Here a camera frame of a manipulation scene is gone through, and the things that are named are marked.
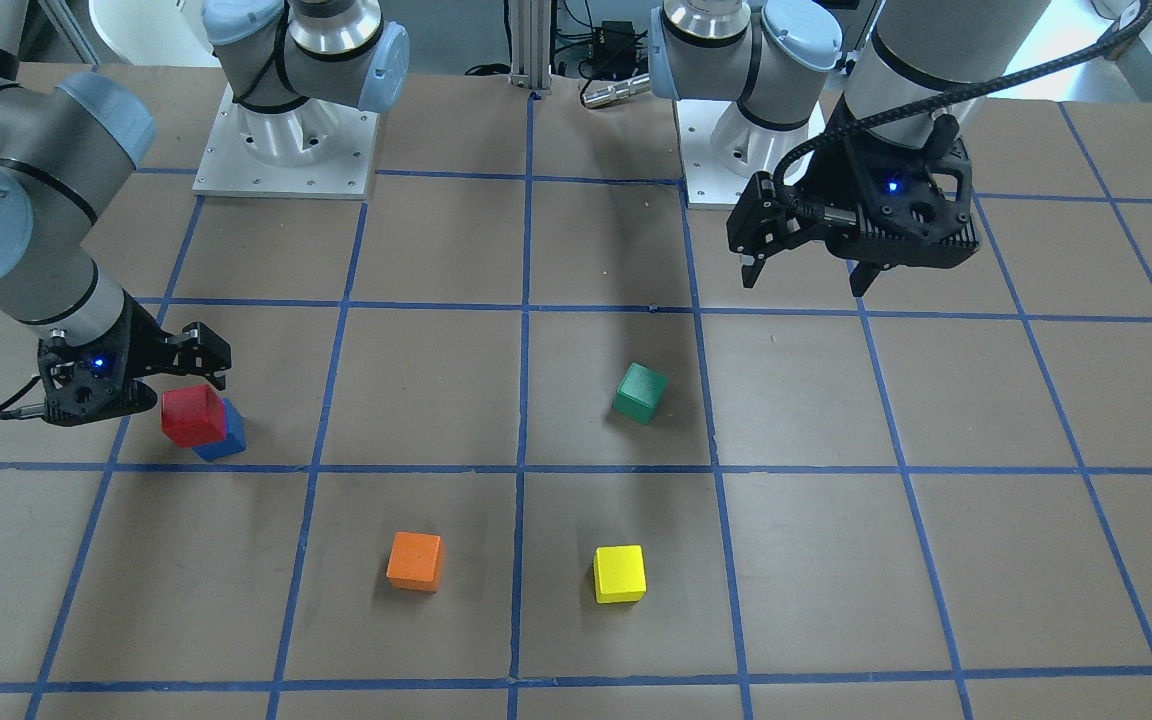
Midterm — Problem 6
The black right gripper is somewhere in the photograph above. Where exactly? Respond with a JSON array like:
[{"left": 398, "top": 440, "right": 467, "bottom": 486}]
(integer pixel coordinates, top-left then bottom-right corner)
[{"left": 37, "top": 295, "right": 232, "bottom": 427}]

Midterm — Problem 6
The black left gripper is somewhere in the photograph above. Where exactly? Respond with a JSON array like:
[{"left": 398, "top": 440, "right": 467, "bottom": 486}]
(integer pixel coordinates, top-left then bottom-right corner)
[{"left": 726, "top": 114, "right": 980, "bottom": 300}]

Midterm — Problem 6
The red wooden block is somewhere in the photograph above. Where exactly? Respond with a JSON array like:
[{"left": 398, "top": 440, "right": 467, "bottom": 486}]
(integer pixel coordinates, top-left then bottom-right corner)
[{"left": 160, "top": 384, "right": 227, "bottom": 448}]

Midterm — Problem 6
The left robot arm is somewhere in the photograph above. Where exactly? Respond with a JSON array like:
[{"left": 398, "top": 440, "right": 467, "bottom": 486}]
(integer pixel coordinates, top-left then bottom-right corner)
[{"left": 647, "top": 1, "right": 1047, "bottom": 297}]

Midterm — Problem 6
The blue wooden block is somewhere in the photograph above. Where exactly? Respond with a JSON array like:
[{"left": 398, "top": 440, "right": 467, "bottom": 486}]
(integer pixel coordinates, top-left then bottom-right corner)
[{"left": 192, "top": 397, "right": 247, "bottom": 462}]

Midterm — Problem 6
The green wooden block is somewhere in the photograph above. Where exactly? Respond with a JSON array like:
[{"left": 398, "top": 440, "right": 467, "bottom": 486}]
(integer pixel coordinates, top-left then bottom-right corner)
[{"left": 611, "top": 363, "right": 668, "bottom": 425}]

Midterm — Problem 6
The orange wooden block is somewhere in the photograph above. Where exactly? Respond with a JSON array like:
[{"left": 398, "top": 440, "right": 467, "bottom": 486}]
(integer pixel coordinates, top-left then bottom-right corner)
[{"left": 385, "top": 530, "right": 445, "bottom": 593}]

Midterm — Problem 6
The yellow wooden block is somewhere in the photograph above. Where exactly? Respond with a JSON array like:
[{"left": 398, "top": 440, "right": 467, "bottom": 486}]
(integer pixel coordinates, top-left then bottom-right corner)
[{"left": 591, "top": 544, "right": 646, "bottom": 602}]

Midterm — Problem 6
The silver cylindrical connector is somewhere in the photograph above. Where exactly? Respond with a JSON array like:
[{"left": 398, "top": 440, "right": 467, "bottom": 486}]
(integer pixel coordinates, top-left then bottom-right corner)
[{"left": 579, "top": 73, "right": 652, "bottom": 109}]

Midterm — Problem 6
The black electronics box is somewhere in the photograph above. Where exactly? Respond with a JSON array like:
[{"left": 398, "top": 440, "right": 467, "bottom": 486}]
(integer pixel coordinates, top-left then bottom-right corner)
[{"left": 590, "top": 20, "right": 639, "bottom": 79}]

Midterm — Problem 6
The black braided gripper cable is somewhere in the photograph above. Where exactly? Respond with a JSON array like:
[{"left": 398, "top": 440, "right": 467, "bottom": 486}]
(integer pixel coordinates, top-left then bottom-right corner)
[{"left": 771, "top": 0, "right": 1152, "bottom": 217}]

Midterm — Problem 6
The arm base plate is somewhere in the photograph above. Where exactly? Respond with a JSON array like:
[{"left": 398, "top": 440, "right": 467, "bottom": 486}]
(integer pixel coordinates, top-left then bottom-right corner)
[
  {"left": 675, "top": 99, "right": 826, "bottom": 210},
  {"left": 192, "top": 88, "right": 382, "bottom": 200}
]

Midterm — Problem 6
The aluminium frame post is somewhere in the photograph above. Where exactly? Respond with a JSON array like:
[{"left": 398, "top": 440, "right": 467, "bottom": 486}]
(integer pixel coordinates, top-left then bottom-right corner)
[{"left": 506, "top": 0, "right": 554, "bottom": 97}]

